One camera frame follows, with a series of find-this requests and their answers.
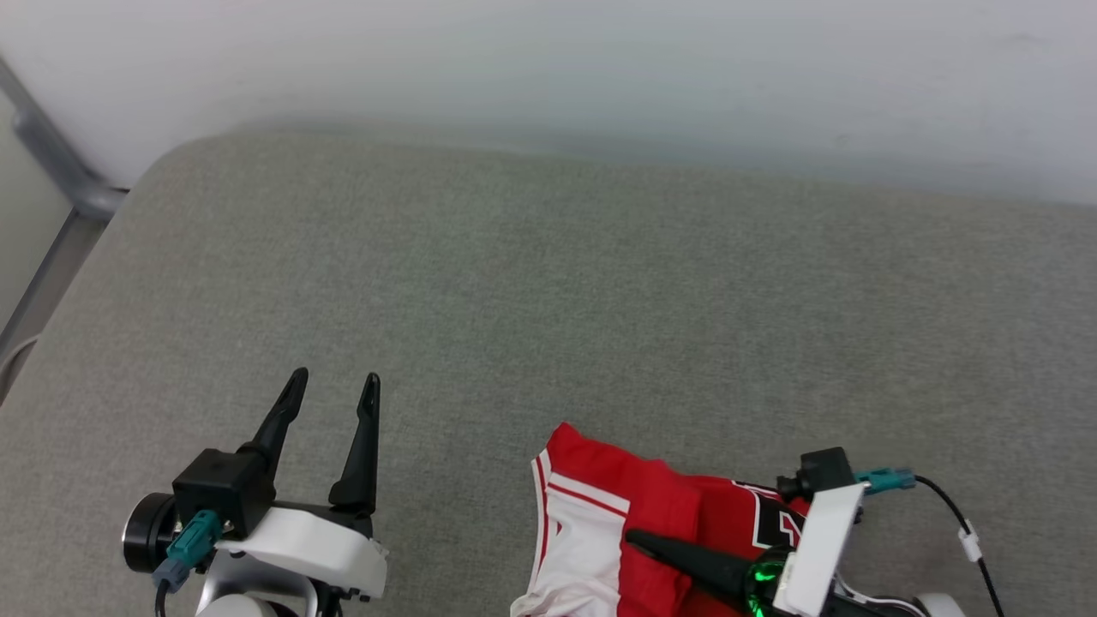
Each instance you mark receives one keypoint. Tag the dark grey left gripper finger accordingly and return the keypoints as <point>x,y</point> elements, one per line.
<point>362,454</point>
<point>281,420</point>

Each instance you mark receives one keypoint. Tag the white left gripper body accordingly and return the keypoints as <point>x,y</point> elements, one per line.
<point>308,544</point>

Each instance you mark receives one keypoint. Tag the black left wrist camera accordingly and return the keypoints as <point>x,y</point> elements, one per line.
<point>224,488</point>

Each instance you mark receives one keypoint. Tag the grey fabric sofa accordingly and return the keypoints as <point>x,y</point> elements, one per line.
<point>600,300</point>

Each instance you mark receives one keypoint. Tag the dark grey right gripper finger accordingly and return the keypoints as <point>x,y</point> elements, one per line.
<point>694,561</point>

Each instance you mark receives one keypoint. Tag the white green right gripper body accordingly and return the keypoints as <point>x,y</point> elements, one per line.
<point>814,557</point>

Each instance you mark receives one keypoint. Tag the red Bulls basketball jersey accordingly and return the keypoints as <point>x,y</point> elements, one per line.
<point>634,506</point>

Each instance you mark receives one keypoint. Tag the grey metal pipe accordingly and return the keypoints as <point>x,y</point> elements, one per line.
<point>60,171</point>

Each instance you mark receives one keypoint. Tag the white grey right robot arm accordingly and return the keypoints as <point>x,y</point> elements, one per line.
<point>938,607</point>

